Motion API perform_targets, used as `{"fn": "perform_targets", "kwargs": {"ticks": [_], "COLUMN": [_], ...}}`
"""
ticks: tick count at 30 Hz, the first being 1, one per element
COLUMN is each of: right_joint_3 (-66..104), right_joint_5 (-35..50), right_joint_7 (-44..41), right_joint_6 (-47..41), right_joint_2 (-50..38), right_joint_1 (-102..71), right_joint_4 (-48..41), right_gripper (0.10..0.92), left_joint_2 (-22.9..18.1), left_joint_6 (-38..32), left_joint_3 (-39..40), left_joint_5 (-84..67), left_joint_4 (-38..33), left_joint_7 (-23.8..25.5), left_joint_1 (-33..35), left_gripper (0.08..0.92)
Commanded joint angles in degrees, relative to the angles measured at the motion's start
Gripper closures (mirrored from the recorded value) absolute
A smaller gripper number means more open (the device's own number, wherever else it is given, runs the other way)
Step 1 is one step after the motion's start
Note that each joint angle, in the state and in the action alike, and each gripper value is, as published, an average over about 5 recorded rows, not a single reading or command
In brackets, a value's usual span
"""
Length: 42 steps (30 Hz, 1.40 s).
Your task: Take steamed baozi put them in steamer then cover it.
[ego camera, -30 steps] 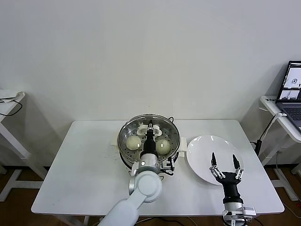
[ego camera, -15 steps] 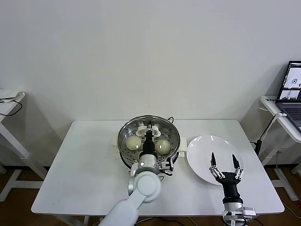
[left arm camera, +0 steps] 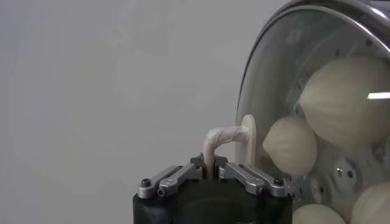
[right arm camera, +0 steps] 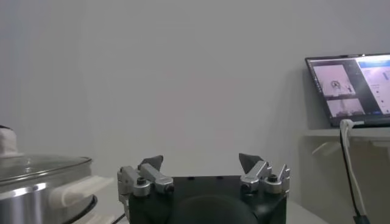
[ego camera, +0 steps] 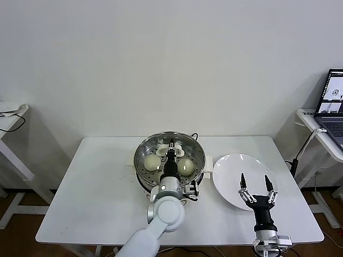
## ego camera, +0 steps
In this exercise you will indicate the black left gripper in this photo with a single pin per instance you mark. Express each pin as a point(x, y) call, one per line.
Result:
point(170, 167)

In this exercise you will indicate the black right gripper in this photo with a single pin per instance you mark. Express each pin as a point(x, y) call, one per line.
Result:
point(262, 211)

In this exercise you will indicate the white steamed baozi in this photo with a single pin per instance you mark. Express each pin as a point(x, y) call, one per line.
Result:
point(186, 167)
point(151, 162)

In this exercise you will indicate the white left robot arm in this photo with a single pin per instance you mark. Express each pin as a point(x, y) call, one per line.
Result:
point(166, 214)

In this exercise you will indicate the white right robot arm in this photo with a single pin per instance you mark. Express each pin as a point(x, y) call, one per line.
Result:
point(265, 235)

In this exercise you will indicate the perforated steel steamer basket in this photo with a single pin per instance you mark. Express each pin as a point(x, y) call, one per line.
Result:
point(144, 181)

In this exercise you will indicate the white electric cooking pot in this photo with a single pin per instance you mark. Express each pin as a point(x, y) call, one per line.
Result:
point(203, 167)

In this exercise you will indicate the round white plate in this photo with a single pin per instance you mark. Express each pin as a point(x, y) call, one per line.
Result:
point(227, 171)

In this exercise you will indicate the black rod under side table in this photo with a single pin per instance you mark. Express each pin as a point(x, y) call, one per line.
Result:
point(295, 167)

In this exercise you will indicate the white side table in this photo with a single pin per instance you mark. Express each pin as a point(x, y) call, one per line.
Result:
point(9, 123)
point(308, 119)

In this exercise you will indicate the grey open laptop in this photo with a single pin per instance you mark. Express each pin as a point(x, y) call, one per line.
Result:
point(332, 125)

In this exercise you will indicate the white table leg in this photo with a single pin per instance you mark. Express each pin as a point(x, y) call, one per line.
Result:
point(98, 252)

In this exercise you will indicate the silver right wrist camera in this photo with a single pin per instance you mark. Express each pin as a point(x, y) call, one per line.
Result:
point(284, 240)

